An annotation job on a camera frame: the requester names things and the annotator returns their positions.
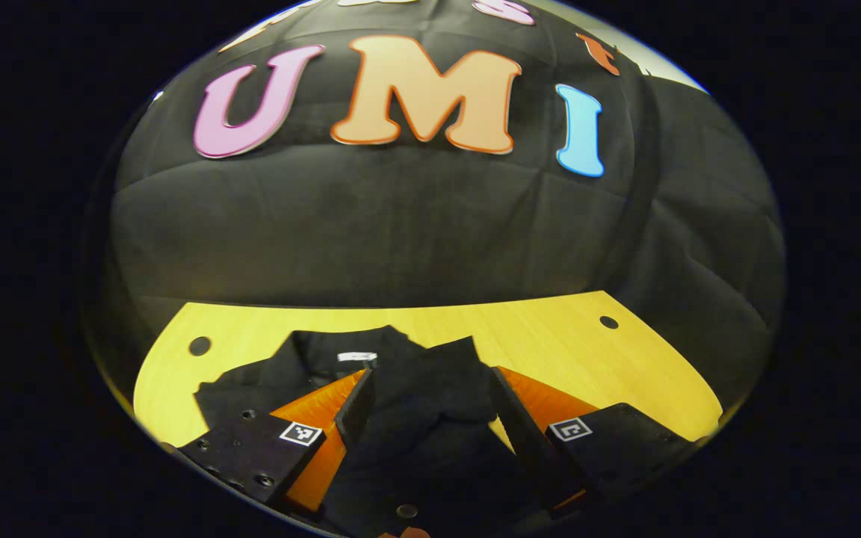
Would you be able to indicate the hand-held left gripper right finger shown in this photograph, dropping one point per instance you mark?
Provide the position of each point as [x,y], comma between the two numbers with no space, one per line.
[528,441]

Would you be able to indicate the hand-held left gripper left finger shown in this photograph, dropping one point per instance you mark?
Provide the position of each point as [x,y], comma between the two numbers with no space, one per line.
[354,407]

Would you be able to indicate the black garment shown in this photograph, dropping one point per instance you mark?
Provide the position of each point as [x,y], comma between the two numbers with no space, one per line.
[430,396]

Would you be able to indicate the black backdrop cloth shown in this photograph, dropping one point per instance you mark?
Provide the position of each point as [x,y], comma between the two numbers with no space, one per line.
[400,232]

